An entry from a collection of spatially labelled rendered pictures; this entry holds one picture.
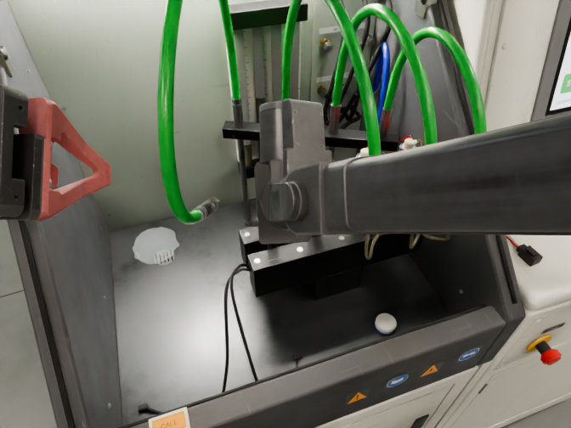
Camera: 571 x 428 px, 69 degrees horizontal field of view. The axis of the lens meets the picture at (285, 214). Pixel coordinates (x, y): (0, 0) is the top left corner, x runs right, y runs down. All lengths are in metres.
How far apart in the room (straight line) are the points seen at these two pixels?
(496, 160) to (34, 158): 0.24
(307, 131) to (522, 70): 0.50
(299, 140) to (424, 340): 0.42
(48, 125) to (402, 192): 0.21
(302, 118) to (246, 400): 0.40
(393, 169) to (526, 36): 0.56
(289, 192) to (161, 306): 0.58
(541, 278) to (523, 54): 0.37
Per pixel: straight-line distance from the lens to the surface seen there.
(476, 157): 0.24
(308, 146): 0.40
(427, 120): 0.52
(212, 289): 0.88
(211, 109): 0.88
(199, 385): 0.79
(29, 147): 0.26
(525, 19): 0.80
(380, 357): 0.67
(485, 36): 0.75
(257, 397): 0.64
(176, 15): 0.43
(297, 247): 0.74
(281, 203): 0.35
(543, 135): 0.22
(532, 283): 0.80
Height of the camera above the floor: 1.54
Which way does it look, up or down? 45 degrees down
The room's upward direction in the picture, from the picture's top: straight up
